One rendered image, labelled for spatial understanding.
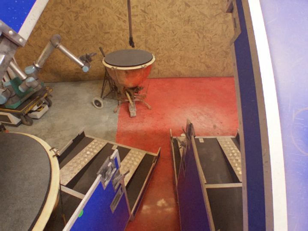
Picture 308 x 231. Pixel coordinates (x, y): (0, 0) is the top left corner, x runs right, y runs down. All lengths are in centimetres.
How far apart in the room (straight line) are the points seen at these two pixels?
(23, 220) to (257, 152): 79
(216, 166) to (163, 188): 64
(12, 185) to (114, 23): 293
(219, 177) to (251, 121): 164
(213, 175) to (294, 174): 165
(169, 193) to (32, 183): 128
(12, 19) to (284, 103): 54
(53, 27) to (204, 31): 268
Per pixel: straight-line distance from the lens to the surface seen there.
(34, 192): 89
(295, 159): 40
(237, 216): 171
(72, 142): 231
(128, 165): 196
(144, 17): 336
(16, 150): 112
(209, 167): 208
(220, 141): 237
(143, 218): 176
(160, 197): 184
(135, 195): 183
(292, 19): 51
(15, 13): 45
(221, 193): 176
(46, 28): 378
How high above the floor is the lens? 164
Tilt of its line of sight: 38 degrees down
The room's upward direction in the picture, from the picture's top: straight up
